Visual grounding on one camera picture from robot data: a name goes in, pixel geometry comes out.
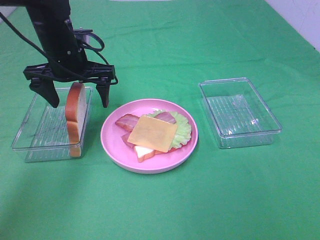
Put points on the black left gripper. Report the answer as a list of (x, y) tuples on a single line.
[(41, 78)]

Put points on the toast bread slice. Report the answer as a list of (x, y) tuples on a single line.
[(140, 154), (75, 112)]

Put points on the streaky bacon strip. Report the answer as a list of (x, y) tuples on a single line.
[(127, 122)]

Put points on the yellow cheese slice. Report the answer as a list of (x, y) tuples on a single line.
[(153, 133)]

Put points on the pink ham strip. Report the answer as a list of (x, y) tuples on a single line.
[(154, 132)]

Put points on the green lettuce leaf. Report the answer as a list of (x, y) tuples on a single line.
[(183, 133)]

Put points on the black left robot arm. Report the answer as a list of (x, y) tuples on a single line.
[(64, 48)]

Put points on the clear left plastic container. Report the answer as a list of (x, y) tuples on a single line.
[(43, 133)]

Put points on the clear plastic container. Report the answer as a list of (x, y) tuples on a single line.
[(43, 133), (238, 115)]

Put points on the pink round plate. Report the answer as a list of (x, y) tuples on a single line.
[(125, 157)]

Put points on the green tablecloth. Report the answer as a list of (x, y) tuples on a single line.
[(164, 50)]

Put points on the clear right plastic container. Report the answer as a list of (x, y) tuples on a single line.
[(238, 115)]

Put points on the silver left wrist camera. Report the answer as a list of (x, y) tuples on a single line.
[(83, 35)]

